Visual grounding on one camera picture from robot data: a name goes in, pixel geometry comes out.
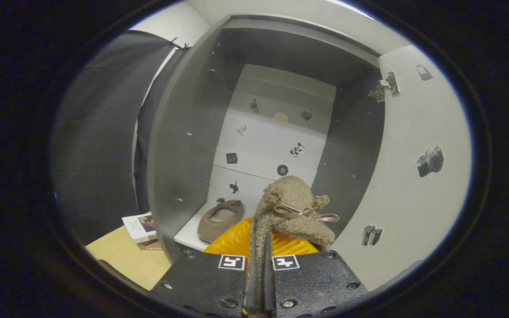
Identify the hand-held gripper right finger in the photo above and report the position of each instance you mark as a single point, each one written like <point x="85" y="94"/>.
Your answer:
<point x="268" y="287"/>

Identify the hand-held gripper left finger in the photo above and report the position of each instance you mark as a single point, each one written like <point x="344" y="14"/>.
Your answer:
<point x="252" y="282"/>

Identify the brown fuzzy shoe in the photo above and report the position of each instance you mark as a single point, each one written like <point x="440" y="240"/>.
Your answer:
<point x="294" y="194"/>
<point x="219" y="218"/>

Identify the grey shoe cabinet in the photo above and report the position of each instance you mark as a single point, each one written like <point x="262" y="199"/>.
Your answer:
<point x="184" y="132"/>

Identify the white shoe cabinet door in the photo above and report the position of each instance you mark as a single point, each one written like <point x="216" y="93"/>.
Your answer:
<point x="413" y="198"/>

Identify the metal door hinge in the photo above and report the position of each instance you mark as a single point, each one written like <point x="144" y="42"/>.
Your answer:
<point x="389" y="84"/>

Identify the brown book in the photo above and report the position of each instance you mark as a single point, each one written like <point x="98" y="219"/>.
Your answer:
<point x="150" y="245"/>

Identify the white book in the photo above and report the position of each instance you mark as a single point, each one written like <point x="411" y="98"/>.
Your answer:
<point x="139" y="227"/>

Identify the black backdrop cloth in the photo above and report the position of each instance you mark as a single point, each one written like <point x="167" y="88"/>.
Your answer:
<point x="95" y="132"/>

